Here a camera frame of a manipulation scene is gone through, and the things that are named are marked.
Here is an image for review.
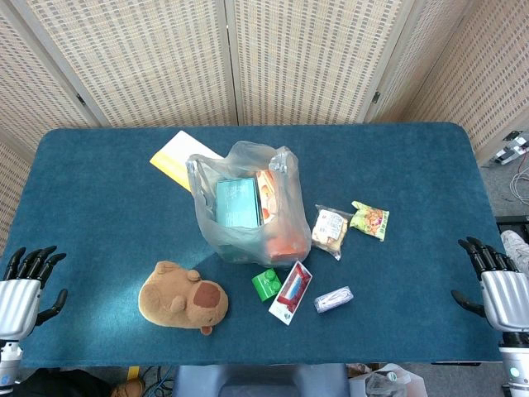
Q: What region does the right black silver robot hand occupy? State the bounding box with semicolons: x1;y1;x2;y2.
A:
450;237;529;334

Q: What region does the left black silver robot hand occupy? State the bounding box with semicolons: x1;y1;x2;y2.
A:
0;246;69;342

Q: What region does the translucent grey plastic bag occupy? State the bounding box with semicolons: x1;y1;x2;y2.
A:
185;141;312;268

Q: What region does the teal cardboard box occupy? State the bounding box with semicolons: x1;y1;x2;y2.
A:
215;178;262;229

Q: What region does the white orange snack package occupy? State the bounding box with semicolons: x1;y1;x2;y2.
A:
255;169;279;224

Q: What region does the crumpled clear plastic bag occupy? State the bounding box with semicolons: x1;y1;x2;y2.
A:
363;370;412;397

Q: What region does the clear cookie packet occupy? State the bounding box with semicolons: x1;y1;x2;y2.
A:
310;203;355;261

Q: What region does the white sneaker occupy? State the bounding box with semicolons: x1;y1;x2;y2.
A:
500;229;529;276

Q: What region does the blue table cloth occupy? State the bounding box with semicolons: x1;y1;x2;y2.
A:
0;122;503;368

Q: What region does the brown shoe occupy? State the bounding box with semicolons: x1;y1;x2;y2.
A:
110;378;145;397

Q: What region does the white power strip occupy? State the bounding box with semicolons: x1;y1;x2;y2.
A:
491;130;529;165

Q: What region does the green snack packet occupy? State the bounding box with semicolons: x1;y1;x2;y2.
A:
349;200;390;242

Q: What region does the brown capybara plush toy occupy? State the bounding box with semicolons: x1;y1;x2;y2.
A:
137;261;230;336

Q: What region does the woven folding screen panel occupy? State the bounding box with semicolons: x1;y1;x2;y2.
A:
369;0;529;165
225;0;414;127
7;0;240;127
0;0;100;253

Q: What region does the red white card box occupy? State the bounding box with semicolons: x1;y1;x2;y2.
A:
268;261;312;327

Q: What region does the yellow white booklet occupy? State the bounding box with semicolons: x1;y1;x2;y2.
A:
149;130;226;192

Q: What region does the green toy brick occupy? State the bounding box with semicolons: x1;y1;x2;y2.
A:
251;267;283;303

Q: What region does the blue grey chair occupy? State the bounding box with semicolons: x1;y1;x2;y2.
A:
171;363;350;397

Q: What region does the black metal frame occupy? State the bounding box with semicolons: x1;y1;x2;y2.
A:
494;214;529;237

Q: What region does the white cable bundle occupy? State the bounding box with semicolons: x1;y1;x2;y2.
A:
508;165;529;203

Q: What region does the blue cable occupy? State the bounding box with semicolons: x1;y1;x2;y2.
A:
142;366;174;397

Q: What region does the purple white cable packet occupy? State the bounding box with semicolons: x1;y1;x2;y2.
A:
313;285;355;314

